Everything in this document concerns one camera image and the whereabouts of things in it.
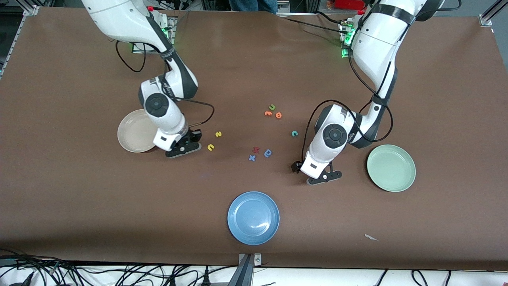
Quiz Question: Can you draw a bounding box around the red box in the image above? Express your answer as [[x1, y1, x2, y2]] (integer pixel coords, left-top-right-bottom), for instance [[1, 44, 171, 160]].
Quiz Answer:
[[333, 0, 368, 11]]

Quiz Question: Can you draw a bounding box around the aluminium frame profile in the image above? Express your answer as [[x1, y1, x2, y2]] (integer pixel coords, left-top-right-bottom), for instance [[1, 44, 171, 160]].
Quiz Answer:
[[478, 0, 508, 27], [0, 4, 40, 80]]

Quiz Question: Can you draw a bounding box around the brown table cover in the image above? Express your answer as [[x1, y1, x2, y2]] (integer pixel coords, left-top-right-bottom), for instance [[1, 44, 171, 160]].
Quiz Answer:
[[0, 7, 508, 271]]

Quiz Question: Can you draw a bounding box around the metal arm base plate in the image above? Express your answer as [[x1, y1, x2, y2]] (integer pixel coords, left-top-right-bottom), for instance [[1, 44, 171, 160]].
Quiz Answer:
[[339, 20, 358, 59], [132, 12, 177, 54]]

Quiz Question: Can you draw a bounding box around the blue plate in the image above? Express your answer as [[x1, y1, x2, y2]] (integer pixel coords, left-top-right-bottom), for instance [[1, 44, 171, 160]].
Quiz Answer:
[[227, 191, 280, 246]]

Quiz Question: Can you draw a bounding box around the pale green plate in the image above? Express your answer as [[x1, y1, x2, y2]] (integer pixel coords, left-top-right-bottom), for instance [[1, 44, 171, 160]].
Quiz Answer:
[[366, 144, 417, 193]]

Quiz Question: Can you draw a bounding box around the metal table bracket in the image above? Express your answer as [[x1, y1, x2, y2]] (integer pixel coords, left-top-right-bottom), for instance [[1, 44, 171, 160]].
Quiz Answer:
[[228, 253, 262, 286]]

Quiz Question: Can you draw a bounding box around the person in blue jeans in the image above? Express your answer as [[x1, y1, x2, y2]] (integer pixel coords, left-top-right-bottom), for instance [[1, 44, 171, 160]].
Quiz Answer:
[[229, 0, 279, 15]]

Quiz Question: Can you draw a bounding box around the beige brown plate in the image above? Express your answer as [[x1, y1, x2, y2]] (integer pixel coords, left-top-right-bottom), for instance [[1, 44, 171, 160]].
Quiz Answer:
[[117, 109, 158, 153]]

